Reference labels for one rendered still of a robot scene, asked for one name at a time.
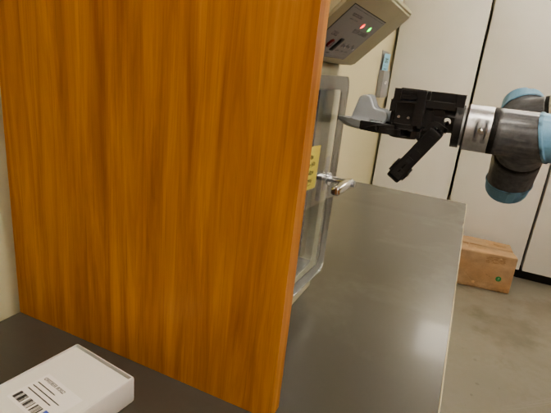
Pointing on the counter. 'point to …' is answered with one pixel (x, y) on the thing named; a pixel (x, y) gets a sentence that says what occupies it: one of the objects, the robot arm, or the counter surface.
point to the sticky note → (313, 166)
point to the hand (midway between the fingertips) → (344, 121)
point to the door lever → (339, 184)
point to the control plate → (351, 30)
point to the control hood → (394, 16)
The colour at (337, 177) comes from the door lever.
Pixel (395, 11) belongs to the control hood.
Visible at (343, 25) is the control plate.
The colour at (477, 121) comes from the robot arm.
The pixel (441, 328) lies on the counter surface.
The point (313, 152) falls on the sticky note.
